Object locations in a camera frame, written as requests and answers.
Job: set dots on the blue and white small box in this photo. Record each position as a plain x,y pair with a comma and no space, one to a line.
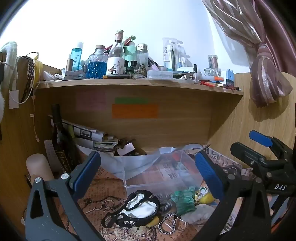
229,77

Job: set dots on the patterned woven headband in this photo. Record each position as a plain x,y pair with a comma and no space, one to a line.
29,76

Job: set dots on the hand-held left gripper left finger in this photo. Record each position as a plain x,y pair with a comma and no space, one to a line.
86,169

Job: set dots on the small glass bowl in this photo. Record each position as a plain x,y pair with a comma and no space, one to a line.
211,72

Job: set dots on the black pen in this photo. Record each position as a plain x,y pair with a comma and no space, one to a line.
118,76

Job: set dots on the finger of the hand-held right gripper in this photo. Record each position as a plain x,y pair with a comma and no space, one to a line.
245,151
261,138

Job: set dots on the pale blue plastic bag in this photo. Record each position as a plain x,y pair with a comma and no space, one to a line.
134,162

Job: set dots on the white fluffy plush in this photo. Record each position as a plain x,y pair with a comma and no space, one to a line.
10,55

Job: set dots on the clear rectangular plastic tub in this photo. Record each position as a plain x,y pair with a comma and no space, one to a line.
159,74

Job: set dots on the clear bottle silver cap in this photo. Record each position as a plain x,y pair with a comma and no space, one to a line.
141,54

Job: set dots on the green pump bottle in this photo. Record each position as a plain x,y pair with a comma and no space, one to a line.
130,49

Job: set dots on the green sticky note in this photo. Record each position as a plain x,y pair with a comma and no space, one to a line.
131,100

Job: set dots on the white paper tag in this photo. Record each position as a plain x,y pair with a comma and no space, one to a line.
13,99

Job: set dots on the glass jar dark contents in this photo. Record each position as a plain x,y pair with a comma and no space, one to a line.
212,62

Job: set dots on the yellow plastic holder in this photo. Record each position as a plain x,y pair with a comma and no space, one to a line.
38,71

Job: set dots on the mauve striped curtain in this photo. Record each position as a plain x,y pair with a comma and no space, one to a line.
263,55

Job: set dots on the orange pen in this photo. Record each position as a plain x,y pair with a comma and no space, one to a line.
218,79

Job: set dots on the glass jar with blue beads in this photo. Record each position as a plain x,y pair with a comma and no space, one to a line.
97,67

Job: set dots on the stack of folded newspapers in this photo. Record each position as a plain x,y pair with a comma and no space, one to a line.
92,139

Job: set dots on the yellow plush toy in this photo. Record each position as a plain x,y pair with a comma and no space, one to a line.
204,195

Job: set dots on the orange sticky note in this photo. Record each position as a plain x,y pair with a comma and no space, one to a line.
135,111

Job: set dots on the wooden shelf board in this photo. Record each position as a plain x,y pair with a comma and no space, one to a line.
138,86

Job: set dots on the green cloth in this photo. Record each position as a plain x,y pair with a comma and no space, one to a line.
183,199

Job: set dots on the pink sticky note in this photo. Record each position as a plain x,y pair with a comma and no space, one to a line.
90,100

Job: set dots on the small brown bottle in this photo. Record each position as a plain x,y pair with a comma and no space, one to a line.
69,63

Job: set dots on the clear plastic storage box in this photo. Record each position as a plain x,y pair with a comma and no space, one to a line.
161,173

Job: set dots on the black and white pouch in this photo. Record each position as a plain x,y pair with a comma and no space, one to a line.
138,206

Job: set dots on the toothbrush blister pack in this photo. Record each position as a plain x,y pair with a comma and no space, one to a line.
172,53

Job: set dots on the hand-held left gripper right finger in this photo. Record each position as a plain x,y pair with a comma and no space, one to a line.
208,171

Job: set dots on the white receipt paper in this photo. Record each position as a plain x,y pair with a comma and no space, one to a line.
49,153

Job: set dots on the clear glass bottle white label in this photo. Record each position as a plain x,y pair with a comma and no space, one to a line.
116,58

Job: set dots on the vintage print table cover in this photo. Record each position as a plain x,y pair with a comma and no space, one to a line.
104,187

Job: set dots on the blue liquid bottle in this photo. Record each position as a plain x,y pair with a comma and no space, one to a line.
76,58

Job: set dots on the dark wine bottle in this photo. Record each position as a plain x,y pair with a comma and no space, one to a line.
62,143

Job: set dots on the white soft cloth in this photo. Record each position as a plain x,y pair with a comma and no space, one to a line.
201,212

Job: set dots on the black nail polish bottle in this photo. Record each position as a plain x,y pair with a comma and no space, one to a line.
195,68

